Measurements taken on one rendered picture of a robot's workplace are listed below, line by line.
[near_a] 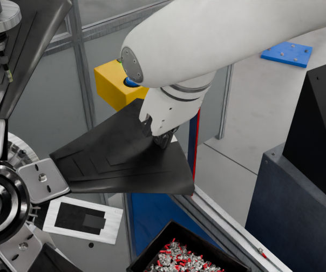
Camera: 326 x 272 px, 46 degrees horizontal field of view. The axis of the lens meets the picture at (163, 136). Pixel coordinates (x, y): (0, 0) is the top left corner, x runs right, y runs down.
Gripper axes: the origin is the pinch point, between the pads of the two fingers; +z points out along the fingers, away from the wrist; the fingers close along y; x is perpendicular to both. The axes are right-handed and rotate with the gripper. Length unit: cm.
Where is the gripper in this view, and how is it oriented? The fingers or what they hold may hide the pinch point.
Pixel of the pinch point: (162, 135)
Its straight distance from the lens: 71.6
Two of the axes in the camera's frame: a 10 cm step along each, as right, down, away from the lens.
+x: 6.0, 7.2, -3.5
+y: -7.8, 4.2, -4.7
